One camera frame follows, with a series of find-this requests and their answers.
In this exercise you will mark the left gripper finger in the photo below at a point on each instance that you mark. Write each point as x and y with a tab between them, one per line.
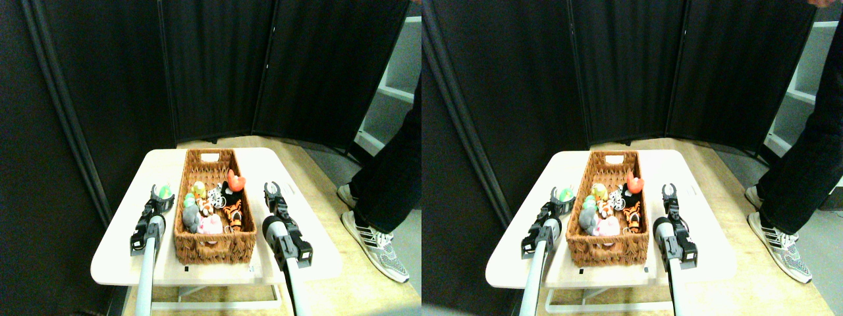
153	195
554	197
168	203
568	205

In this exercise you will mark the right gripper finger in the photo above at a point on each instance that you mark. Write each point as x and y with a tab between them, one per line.
665	193
281	191
268	192
677	193

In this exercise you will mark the green white toy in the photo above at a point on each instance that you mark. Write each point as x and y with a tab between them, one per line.
564	194
163	192

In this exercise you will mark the grey toy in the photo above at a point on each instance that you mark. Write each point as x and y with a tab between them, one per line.
589	221
191	218

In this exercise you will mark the yellow toy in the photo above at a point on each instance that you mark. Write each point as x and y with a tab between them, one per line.
598	191
198	189

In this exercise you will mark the red toy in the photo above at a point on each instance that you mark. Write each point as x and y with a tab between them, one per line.
634	184
236	182

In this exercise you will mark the orange white toy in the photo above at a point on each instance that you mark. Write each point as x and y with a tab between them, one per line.
604	210
206	209

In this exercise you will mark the black white toy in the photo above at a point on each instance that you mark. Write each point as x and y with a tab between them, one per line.
628	195
228	192

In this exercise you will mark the orange tiger toy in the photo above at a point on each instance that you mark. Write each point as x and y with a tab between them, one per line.
234	214
633	216

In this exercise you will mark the white spotted toy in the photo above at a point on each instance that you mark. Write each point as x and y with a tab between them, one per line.
216	196
618	199

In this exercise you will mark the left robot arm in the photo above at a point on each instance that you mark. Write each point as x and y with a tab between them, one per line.
153	240
546	243

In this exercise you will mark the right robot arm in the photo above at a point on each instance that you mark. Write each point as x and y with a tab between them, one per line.
274	230
664	232

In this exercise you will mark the low white table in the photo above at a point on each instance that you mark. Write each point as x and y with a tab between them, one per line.
263	168
665	170

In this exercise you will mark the pink toy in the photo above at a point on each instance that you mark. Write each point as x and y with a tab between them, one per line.
609	228
211	227

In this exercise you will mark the brown wicker basket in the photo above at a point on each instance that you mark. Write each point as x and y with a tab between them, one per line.
609	170
207	168

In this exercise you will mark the person's legs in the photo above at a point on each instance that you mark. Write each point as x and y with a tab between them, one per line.
388	184
800	184

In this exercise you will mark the grey curtain pole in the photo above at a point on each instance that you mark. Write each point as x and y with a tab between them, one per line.
465	99
67	99

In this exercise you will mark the white shelf unit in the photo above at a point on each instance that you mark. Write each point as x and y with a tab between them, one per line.
402	92
800	92

